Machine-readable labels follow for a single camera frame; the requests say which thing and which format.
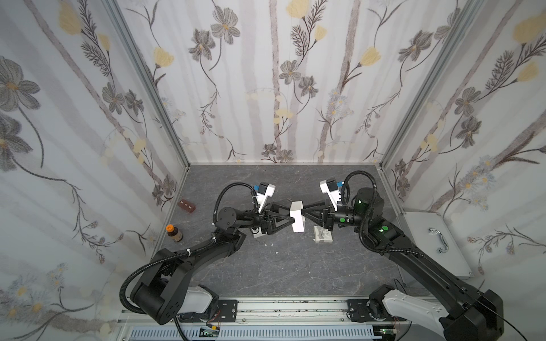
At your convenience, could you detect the white jewelry box lid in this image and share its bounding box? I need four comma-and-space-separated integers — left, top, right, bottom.
314, 226, 333, 243

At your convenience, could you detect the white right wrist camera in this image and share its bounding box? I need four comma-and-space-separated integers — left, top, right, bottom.
319, 178, 341, 211

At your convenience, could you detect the white jewelry box left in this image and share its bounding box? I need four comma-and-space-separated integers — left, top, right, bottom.
250, 227, 267, 238

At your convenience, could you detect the brown bottle orange cap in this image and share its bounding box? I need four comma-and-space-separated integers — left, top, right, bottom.
166, 224, 183, 242

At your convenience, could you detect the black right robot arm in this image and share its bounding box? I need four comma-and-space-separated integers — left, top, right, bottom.
302, 188, 505, 340

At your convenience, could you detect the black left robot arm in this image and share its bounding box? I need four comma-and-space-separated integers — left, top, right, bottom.
119, 205, 296, 325

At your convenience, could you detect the small brown red box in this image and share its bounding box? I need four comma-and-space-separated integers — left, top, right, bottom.
178, 199, 196, 213

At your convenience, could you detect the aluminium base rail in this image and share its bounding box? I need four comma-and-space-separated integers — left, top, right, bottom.
111, 296, 433, 340

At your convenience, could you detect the white box base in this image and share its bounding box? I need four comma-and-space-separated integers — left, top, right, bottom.
289, 201, 305, 233

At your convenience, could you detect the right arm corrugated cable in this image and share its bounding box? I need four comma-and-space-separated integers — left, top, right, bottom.
340, 170, 379, 205

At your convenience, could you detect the silver metal case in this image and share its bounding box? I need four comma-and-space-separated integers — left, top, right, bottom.
398, 212, 474, 280

